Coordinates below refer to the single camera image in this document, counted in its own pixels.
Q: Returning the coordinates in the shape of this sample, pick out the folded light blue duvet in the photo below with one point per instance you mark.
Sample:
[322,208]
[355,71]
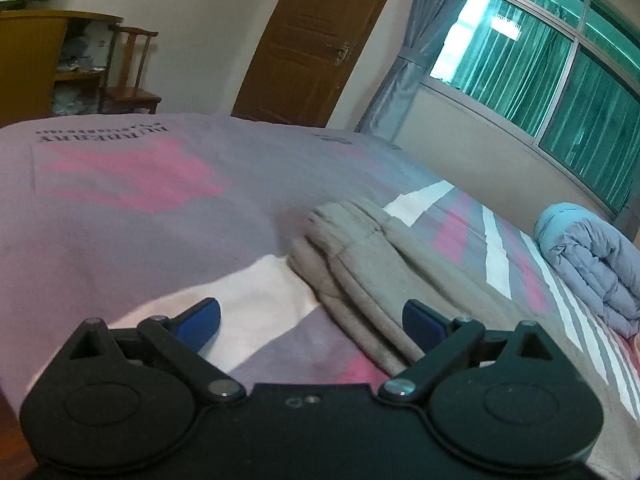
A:
[590,255]

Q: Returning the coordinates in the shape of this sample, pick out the bed with striped sheet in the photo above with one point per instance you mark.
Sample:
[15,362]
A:
[125,220]

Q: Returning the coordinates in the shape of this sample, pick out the grey-blue curtain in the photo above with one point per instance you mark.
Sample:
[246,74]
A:
[407,70]

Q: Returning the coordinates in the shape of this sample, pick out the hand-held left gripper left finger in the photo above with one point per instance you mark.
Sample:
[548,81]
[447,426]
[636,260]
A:
[200,322]

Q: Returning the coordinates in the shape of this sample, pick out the wooden chair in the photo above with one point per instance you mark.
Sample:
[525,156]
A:
[131,91]

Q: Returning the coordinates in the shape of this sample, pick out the brown wooden door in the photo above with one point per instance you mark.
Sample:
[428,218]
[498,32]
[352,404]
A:
[310,40]

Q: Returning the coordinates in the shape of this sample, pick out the grey pants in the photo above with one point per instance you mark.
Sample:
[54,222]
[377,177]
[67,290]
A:
[360,270]

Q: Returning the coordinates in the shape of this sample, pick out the yellow wooden cabinet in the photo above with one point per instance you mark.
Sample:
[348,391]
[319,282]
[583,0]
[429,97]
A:
[27,65]

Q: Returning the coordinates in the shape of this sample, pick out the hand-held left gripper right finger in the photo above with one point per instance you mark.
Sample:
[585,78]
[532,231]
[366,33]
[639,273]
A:
[422,322]

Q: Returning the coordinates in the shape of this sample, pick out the window with green glass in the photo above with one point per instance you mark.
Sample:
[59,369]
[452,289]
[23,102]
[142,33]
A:
[545,75]

